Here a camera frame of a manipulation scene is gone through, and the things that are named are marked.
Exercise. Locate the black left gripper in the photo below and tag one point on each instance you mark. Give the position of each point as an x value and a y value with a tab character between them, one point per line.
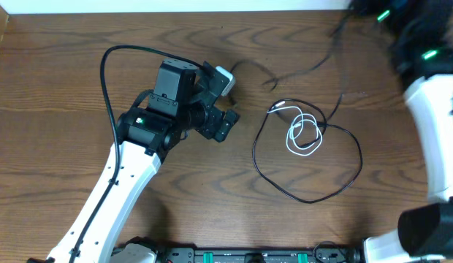
216	116

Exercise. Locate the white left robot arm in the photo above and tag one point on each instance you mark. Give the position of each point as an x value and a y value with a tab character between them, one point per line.
183	99

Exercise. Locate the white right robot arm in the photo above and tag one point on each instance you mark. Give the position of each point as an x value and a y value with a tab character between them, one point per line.
422	57

